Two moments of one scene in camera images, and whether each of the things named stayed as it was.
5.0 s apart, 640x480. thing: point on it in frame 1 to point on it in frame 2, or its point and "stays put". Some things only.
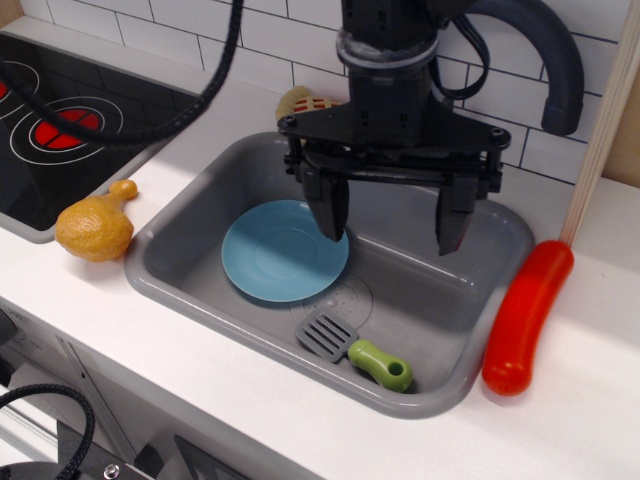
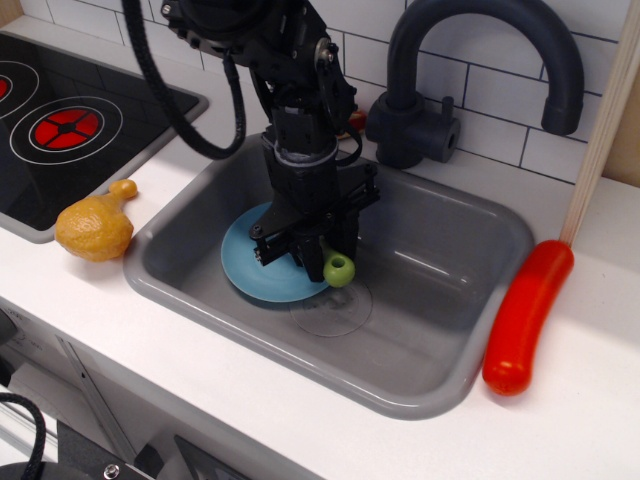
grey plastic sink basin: x=439 y=312 stays put
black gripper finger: x=328 y=196 to x=313 y=257
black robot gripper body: x=391 y=127 to x=311 y=197
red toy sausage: x=507 y=365 stays put
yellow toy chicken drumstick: x=98 y=229 stays put
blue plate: x=278 y=251 stays put
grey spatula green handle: x=327 y=334 to x=338 y=269
